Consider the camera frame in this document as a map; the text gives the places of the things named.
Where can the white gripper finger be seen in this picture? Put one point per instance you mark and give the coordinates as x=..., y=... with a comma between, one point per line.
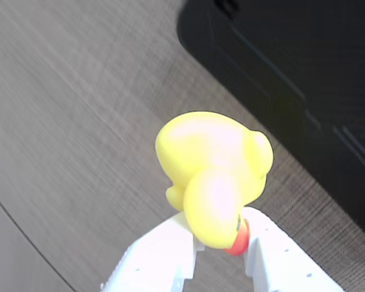
x=276, y=261
x=158, y=261

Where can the yellow rubber duck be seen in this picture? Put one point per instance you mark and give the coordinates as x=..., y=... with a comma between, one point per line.
x=210, y=170

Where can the black plastic case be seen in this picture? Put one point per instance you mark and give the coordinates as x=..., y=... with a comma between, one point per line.
x=307, y=76

